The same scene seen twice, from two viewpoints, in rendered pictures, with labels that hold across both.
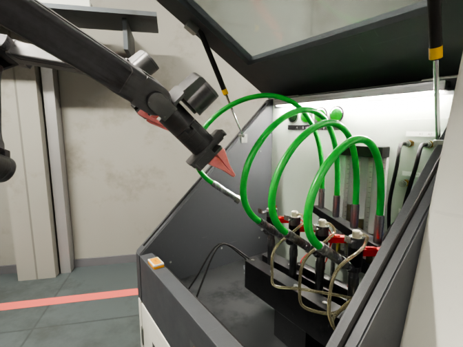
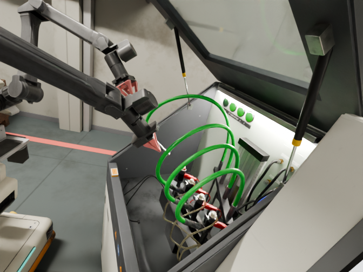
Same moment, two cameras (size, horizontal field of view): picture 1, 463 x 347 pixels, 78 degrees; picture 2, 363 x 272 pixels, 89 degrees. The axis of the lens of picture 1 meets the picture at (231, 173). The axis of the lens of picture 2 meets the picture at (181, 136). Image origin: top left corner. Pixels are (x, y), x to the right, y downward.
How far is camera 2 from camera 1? 29 cm
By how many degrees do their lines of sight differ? 17
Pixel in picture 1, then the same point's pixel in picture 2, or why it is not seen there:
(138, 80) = (98, 98)
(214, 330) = (125, 231)
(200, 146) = (139, 134)
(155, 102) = (109, 110)
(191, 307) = (120, 211)
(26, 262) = (64, 120)
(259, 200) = (190, 144)
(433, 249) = (241, 250)
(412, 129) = (286, 154)
